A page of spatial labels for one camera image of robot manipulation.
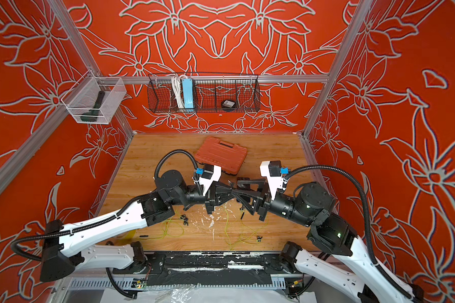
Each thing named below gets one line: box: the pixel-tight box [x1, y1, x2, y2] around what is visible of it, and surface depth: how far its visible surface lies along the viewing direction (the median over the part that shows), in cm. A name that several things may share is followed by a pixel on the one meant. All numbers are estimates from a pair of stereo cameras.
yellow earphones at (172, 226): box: [138, 207, 189, 240], surface depth 83 cm
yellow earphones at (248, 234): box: [223, 205, 269, 251], surface depth 82 cm
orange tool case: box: [194, 136, 248, 176], surface depth 106 cm
